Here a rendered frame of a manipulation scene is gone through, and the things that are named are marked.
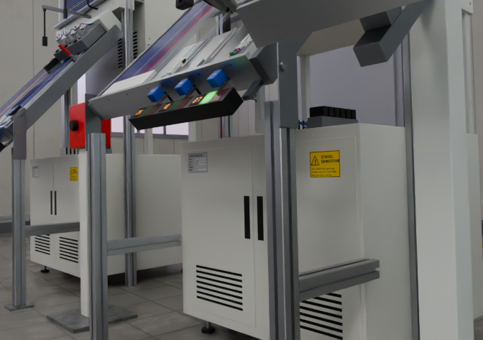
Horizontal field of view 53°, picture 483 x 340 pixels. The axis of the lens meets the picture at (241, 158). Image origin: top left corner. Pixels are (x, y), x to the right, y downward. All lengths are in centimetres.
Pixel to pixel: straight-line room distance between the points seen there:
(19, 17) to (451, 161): 497
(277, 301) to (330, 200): 35
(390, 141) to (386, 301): 38
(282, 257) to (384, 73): 381
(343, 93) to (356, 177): 375
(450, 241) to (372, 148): 42
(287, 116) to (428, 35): 26
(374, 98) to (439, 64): 382
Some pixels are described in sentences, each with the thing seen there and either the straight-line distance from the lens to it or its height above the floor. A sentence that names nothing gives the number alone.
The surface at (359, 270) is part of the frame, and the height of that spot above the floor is 31.
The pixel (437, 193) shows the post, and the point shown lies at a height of 48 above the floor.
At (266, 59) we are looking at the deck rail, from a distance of 90.
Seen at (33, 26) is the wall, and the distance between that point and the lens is 544.
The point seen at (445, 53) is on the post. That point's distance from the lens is 79.
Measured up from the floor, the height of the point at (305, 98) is 82.
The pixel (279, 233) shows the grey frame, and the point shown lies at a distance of 85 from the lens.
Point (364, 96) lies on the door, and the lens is 467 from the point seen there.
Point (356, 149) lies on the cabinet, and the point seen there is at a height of 56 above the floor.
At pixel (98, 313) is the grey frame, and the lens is 150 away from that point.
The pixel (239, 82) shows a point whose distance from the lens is 95.
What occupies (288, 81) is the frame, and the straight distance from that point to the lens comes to 87.
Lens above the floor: 51
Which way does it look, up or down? 2 degrees up
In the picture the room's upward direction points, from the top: 1 degrees counter-clockwise
